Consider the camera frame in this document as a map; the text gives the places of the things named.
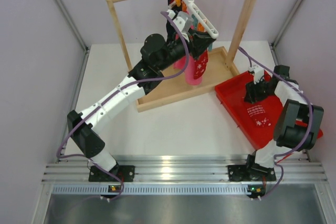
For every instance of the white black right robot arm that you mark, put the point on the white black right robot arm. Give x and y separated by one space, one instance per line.
297 127

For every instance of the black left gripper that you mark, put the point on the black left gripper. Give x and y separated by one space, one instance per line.
198 43

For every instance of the pink towel sock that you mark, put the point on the pink towel sock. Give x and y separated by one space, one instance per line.
189 71

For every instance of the red patterned sock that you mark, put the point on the red patterned sock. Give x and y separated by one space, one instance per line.
258 116
200 65

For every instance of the wooden clothes rack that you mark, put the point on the wooden clothes rack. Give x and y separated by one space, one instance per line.
221 66

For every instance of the aluminium mounting rail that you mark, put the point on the aluminium mounting rail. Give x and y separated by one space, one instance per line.
185 169

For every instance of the black christmas sock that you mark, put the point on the black christmas sock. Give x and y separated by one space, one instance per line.
169 29

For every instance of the teal end clothes peg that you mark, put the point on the teal end clothes peg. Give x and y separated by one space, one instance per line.
210 47

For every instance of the red plastic tray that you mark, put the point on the red plastic tray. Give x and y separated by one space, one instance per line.
231 94

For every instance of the white clip hanger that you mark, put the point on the white clip hanger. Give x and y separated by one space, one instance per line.
201 18

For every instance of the perforated cable duct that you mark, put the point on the perforated cable duct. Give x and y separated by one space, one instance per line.
158 189

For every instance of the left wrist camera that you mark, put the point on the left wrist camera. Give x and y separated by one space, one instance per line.
183 21

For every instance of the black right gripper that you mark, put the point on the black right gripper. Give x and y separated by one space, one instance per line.
251 92

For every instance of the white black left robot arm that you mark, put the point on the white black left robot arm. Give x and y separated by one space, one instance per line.
157 55

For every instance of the teal middle clothes peg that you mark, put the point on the teal middle clothes peg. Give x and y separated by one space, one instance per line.
195 21

